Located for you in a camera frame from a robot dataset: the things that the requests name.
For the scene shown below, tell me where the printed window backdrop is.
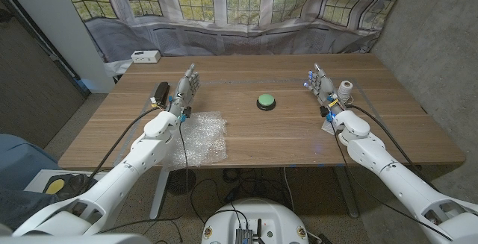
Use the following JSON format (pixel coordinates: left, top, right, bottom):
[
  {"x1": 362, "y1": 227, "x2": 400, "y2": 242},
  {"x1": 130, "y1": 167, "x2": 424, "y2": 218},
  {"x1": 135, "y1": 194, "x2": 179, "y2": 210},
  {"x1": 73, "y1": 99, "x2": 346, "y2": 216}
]
[{"x1": 58, "y1": 0, "x2": 412, "y2": 64}]

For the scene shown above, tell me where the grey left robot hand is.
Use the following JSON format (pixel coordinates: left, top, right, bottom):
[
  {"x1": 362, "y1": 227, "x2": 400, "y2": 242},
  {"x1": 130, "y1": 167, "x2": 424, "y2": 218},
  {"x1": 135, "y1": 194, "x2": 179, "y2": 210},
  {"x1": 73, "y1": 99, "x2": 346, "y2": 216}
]
[{"x1": 168, "y1": 63, "x2": 202, "y2": 120}]

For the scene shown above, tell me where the black stapler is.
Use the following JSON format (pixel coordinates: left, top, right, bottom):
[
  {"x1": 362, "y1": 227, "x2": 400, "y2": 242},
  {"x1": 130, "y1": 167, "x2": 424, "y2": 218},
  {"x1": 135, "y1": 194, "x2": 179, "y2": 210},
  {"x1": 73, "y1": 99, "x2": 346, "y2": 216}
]
[{"x1": 153, "y1": 81, "x2": 171, "y2": 107}]

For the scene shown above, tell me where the white paper card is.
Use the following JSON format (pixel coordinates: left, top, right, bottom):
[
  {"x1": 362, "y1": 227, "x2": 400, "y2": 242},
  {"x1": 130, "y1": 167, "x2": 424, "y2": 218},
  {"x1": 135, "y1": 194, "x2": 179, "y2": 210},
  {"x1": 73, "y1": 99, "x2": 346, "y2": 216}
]
[{"x1": 321, "y1": 119, "x2": 339, "y2": 136}]

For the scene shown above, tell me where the yellow foot pedal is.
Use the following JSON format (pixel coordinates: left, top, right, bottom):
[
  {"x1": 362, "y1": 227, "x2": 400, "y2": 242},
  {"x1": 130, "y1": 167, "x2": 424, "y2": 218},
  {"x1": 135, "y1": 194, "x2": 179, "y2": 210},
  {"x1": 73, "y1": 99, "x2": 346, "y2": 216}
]
[{"x1": 43, "y1": 173, "x2": 99, "y2": 200}]

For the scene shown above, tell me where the clear bubble wrap sheet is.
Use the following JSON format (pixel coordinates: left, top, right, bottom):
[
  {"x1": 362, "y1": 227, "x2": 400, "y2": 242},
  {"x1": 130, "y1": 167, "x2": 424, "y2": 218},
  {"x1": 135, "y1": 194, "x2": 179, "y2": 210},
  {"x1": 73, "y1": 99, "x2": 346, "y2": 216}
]
[{"x1": 164, "y1": 111, "x2": 229, "y2": 170}]

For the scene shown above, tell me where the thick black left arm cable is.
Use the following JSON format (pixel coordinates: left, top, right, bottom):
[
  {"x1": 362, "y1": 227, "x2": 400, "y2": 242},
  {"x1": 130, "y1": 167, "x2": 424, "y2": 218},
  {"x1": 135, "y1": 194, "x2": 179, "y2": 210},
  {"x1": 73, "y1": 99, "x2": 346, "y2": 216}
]
[{"x1": 78, "y1": 106, "x2": 161, "y2": 196}]

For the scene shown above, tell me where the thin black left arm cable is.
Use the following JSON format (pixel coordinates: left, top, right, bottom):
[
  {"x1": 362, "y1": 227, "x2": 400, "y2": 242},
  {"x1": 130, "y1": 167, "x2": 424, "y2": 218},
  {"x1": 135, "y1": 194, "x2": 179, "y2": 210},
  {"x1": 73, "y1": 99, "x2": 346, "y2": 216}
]
[{"x1": 97, "y1": 119, "x2": 190, "y2": 234}]

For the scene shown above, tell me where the white tape roll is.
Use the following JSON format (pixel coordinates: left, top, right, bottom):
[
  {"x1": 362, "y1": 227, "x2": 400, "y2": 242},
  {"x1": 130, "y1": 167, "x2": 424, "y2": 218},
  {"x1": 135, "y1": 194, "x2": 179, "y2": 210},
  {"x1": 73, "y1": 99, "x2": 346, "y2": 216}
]
[{"x1": 337, "y1": 80, "x2": 354, "y2": 105}]

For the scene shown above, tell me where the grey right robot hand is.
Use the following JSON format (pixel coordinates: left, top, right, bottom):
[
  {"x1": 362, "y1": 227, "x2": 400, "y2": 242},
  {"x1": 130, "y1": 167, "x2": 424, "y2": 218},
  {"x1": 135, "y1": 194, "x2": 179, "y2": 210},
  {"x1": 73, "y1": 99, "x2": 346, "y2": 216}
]
[{"x1": 302, "y1": 63, "x2": 345, "y2": 117}]

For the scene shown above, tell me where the white pillar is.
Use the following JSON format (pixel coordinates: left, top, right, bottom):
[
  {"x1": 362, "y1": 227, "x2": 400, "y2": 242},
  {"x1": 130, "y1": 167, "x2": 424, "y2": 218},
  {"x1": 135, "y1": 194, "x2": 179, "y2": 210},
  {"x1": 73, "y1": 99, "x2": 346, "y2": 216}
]
[{"x1": 0, "y1": 0, "x2": 116, "y2": 94}]

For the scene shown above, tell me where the grey table leg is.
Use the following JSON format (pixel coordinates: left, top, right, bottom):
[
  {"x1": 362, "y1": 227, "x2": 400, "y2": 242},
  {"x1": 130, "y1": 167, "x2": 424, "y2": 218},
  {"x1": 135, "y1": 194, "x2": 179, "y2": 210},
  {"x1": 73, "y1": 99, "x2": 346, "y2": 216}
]
[{"x1": 334, "y1": 167, "x2": 360, "y2": 219}]

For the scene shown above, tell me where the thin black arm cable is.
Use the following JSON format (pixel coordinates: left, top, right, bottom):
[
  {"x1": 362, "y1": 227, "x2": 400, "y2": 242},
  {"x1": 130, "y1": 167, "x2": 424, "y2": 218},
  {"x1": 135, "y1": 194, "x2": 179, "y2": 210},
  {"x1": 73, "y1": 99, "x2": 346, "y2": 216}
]
[
  {"x1": 97, "y1": 119, "x2": 190, "y2": 234},
  {"x1": 328, "y1": 120, "x2": 455, "y2": 242}
]

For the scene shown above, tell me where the green button black base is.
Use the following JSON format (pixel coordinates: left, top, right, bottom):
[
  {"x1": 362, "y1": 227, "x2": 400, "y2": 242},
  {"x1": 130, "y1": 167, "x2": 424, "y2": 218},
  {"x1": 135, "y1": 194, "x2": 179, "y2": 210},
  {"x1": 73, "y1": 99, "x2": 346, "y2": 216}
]
[{"x1": 255, "y1": 93, "x2": 277, "y2": 112}]

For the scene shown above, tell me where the white power box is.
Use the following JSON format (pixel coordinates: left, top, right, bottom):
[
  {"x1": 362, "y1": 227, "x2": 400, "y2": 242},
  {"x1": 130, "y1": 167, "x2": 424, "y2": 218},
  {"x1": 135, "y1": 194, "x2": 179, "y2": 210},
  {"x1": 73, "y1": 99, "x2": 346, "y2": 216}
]
[{"x1": 130, "y1": 49, "x2": 162, "y2": 64}]

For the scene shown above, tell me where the black round floor fan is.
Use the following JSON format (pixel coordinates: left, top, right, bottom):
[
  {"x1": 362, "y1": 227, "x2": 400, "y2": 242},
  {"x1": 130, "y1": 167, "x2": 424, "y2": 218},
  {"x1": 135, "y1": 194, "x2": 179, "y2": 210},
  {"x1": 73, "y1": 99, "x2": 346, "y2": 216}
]
[{"x1": 167, "y1": 168, "x2": 197, "y2": 196}]

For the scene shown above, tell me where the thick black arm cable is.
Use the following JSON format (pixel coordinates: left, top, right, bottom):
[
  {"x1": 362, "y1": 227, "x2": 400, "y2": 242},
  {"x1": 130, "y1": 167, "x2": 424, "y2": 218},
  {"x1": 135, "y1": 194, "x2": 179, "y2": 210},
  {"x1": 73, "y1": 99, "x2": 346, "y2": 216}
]
[
  {"x1": 78, "y1": 106, "x2": 161, "y2": 196},
  {"x1": 345, "y1": 104, "x2": 441, "y2": 193}
]

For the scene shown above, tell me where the black floor cable bundle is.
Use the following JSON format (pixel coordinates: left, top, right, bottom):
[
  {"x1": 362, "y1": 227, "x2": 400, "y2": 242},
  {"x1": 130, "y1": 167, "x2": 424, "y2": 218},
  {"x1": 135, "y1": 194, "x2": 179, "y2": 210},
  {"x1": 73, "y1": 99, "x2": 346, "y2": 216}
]
[{"x1": 190, "y1": 167, "x2": 296, "y2": 222}]

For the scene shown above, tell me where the white table leg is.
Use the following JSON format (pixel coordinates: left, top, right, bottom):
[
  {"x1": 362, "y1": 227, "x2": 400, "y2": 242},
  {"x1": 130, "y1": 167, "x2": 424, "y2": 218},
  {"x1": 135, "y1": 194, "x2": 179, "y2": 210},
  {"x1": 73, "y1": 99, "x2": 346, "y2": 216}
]
[{"x1": 149, "y1": 167, "x2": 171, "y2": 221}]

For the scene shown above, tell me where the blue chair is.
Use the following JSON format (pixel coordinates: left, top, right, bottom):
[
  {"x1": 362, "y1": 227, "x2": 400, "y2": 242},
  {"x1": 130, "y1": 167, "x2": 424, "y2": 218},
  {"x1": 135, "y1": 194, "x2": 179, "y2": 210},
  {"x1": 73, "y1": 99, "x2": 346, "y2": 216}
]
[{"x1": 0, "y1": 134, "x2": 60, "y2": 230}]

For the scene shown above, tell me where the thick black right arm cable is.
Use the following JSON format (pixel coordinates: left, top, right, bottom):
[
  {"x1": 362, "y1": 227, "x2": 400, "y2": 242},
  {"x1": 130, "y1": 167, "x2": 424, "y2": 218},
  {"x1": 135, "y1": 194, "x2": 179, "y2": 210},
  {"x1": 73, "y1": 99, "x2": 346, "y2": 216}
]
[{"x1": 345, "y1": 104, "x2": 441, "y2": 193}]

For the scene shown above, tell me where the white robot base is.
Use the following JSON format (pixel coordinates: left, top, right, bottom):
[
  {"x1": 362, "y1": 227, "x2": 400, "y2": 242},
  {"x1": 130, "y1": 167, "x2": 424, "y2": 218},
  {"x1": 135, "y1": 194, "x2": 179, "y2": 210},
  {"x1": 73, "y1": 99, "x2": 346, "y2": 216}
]
[{"x1": 201, "y1": 198, "x2": 310, "y2": 244}]

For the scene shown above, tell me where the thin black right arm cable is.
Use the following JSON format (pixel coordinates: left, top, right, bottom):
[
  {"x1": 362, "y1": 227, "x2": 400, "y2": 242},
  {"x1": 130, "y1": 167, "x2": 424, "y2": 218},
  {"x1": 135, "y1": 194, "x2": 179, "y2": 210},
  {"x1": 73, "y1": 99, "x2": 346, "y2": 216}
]
[{"x1": 328, "y1": 120, "x2": 455, "y2": 242}]

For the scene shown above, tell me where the white floor platform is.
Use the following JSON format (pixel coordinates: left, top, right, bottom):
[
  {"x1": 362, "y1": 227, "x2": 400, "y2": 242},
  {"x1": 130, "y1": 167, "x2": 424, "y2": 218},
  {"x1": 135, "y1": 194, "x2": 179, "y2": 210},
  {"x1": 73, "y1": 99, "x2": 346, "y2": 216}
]
[{"x1": 24, "y1": 169, "x2": 109, "y2": 195}]

